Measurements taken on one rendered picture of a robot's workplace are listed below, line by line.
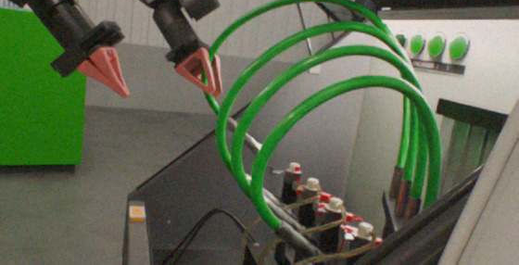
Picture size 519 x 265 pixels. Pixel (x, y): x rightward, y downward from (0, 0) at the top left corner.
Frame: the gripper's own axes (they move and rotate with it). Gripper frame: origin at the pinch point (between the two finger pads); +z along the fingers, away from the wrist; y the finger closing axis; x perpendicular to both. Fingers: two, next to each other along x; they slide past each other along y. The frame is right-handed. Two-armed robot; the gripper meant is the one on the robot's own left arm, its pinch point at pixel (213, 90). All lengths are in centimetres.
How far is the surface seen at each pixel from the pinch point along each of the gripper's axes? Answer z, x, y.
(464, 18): 14.3, -40.9, 8.5
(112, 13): -397, 202, 457
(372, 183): 27.7, -10.5, 34.6
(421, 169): 31.3, -21.2, -6.5
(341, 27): 9.6, -24.0, -11.6
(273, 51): 8.1, -14.9, -16.3
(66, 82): -177, 163, 209
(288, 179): 21.4, -3.1, -0.5
